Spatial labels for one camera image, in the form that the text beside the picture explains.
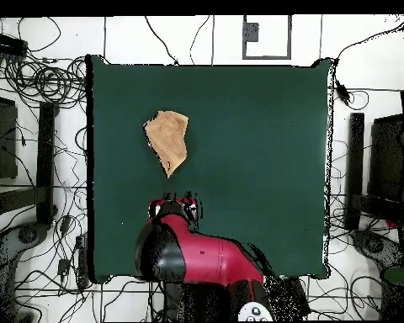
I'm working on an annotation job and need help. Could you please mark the black box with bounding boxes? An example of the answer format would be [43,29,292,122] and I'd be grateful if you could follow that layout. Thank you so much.
[0,95,19,180]

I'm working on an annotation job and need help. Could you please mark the black power strip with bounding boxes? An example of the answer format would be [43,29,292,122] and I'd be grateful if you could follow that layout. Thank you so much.
[75,235,89,288]

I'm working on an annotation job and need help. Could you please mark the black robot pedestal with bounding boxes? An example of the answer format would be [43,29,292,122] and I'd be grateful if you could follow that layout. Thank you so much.
[161,275,312,323]

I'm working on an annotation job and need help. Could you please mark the black power adapter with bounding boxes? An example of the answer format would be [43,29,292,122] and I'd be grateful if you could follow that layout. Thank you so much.
[334,78,353,106]

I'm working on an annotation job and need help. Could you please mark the black coiled cables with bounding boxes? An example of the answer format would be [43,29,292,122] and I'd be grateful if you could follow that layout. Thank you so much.
[1,55,88,109]

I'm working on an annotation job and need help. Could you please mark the black panel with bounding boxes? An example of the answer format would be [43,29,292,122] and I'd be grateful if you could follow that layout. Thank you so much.
[368,114,404,203]

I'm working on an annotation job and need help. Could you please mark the dark wheeled stand base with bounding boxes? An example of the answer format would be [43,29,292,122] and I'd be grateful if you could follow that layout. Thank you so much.
[0,224,50,323]
[349,229,404,270]

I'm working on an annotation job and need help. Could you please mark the grey square frame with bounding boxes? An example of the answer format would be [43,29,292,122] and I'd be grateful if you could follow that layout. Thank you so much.
[242,14,293,61]

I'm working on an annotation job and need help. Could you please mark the black stand leg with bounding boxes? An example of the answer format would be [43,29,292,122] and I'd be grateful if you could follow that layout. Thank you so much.
[343,112,365,231]
[35,101,58,225]

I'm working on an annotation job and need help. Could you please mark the tan terry towel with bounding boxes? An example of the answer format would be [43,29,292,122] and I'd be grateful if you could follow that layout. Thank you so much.
[142,110,190,180]

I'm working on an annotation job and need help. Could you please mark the dark green table cloth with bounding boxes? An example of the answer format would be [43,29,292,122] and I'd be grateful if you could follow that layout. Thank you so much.
[86,54,333,284]

